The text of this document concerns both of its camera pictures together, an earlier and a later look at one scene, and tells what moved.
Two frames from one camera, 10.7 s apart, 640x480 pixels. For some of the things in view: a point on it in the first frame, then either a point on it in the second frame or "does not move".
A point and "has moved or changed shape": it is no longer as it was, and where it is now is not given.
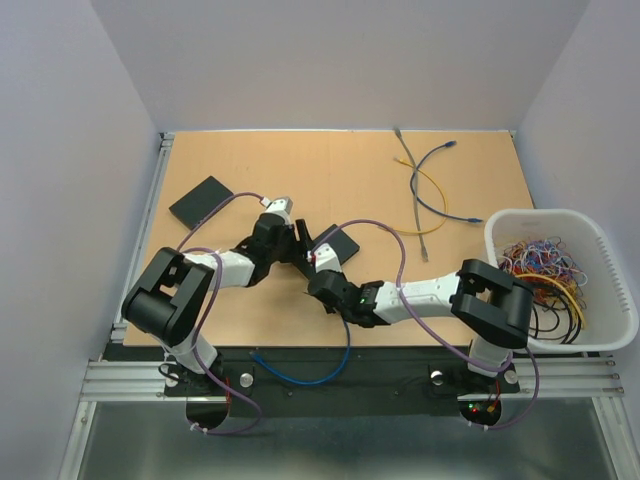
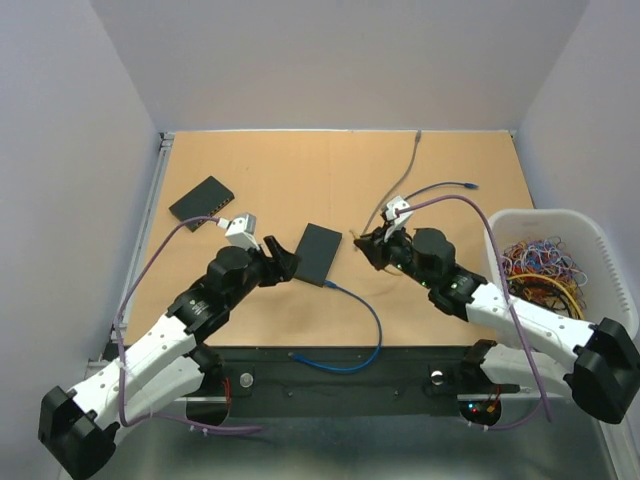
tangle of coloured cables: (557, 279) does not move
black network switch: (199, 201) does not move
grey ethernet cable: (398, 135) → (406, 174)
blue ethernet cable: (312, 382) → (332, 285)
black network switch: (342, 243) has moved or changed shape
